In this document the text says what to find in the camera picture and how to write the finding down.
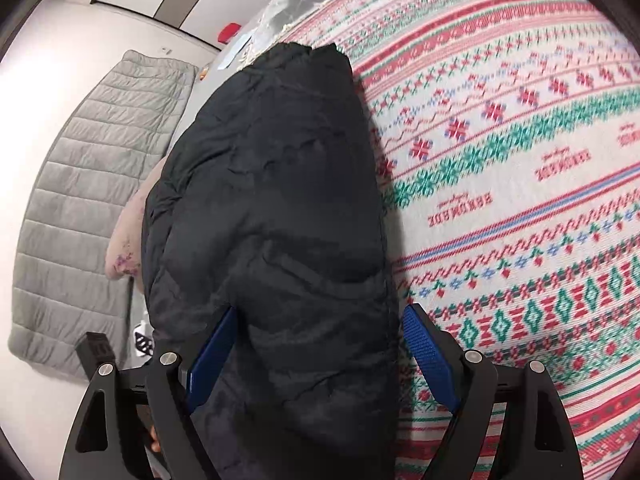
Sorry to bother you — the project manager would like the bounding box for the black puffer jacket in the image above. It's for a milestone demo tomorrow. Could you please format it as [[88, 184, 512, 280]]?
[[142, 44, 399, 479]]

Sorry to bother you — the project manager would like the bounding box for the person's left hand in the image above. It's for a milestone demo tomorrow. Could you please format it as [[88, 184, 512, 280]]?
[[144, 425, 162, 454]]

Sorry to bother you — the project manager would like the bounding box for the grey quilted blanket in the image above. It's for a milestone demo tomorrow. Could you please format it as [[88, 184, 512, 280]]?
[[8, 50, 198, 379]]

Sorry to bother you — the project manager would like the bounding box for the patterned knit bedspread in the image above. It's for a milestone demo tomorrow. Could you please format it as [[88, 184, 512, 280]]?
[[285, 0, 639, 479]]

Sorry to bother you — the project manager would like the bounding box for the red small object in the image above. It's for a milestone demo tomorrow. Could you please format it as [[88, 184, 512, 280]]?
[[217, 23, 242, 46]]

